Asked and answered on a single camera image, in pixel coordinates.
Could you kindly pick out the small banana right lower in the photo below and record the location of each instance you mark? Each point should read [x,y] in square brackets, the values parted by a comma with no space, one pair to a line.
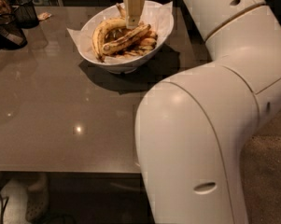
[148,41]

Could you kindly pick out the small banana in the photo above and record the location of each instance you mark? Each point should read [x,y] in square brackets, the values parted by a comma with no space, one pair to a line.
[152,34]
[148,41]

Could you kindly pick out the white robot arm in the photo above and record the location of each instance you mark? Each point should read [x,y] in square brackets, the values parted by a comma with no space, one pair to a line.
[191,127]

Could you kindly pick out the curved yellow banana left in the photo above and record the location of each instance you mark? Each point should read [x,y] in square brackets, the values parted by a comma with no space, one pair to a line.
[99,33]

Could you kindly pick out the grey perforated clog shoe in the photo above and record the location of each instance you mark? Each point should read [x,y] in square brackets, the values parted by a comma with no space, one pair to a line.
[38,198]

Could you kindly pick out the white ceramic bowl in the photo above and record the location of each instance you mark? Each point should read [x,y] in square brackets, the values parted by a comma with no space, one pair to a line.
[106,41]

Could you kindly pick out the banana at bowl back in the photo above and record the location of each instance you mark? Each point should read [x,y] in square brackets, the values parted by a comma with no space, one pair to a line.
[121,10]

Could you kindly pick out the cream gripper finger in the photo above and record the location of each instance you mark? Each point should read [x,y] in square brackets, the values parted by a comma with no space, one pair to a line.
[133,10]

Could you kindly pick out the white paper bowl liner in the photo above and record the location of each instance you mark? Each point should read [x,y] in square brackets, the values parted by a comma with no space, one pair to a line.
[157,15]

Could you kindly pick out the long spotted yellow banana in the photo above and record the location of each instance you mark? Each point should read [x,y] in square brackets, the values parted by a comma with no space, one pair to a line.
[126,40]

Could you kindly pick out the black mesh pen cup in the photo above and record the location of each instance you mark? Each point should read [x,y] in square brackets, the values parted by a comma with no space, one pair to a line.
[25,13]

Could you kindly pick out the small paper packet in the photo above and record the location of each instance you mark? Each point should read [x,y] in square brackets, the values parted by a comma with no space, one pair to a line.
[44,16]

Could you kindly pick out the small banana right upper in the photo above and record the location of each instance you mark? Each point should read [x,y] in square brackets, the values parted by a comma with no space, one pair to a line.
[152,34]

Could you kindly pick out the black mesh tray basket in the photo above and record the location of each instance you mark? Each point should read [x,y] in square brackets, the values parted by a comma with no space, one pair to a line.
[11,34]

